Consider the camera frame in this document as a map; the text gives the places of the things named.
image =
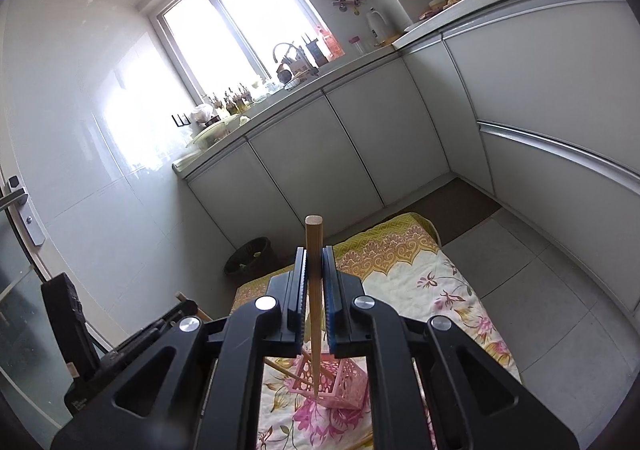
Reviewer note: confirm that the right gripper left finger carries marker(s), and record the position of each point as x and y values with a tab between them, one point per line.
198	386

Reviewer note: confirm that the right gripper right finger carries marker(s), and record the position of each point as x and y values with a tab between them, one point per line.
430	385

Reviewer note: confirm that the light wooden chopstick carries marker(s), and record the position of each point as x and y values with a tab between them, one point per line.
314	239

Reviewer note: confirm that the wooden chopstick in holder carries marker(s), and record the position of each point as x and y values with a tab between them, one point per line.
284	371

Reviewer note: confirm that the black trash bin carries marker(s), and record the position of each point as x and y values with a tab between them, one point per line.
253	260

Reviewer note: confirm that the pink perforated utensil holder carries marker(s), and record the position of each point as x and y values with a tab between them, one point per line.
343	382

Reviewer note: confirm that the floral tablecloth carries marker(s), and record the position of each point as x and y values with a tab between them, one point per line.
401	263

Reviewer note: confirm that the white jug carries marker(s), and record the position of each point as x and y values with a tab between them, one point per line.
378	25

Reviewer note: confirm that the door handle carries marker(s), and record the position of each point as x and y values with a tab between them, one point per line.
17	198

